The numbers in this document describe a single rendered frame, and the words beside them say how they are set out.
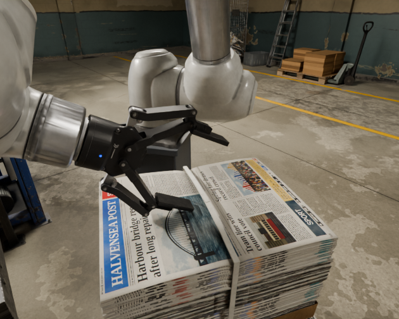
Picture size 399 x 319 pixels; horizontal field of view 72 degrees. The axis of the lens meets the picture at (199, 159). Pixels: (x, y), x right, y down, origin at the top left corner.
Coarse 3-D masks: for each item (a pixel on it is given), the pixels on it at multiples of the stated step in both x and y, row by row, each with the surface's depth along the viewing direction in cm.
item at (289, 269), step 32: (256, 160) 67; (224, 192) 55; (256, 192) 55; (288, 192) 55; (256, 224) 47; (288, 224) 47; (320, 224) 47; (256, 256) 41; (288, 256) 43; (320, 256) 46; (256, 288) 45; (288, 288) 48; (320, 288) 52
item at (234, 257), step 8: (184, 168) 63; (192, 176) 59; (200, 192) 53; (208, 200) 51; (208, 208) 49; (216, 216) 47; (216, 224) 46; (224, 232) 44; (224, 240) 43; (232, 248) 42; (232, 256) 41
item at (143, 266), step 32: (160, 192) 55; (128, 224) 47; (160, 224) 47; (192, 224) 47; (128, 256) 41; (160, 256) 41; (192, 256) 41; (128, 288) 37; (160, 288) 37; (192, 288) 40
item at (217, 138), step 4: (192, 128) 43; (192, 132) 42; (196, 132) 43; (200, 132) 43; (204, 132) 44; (212, 132) 47; (200, 136) 43; (204, 136) 43; (208, 136) 44; (212, 136) 44; (216, 136) 45; (220, 136) 47; (212, 140) 44; (216, 140) 44; (220, 140) 45; (224, 140) 45; (224, 144) 45; (228, 144) 46
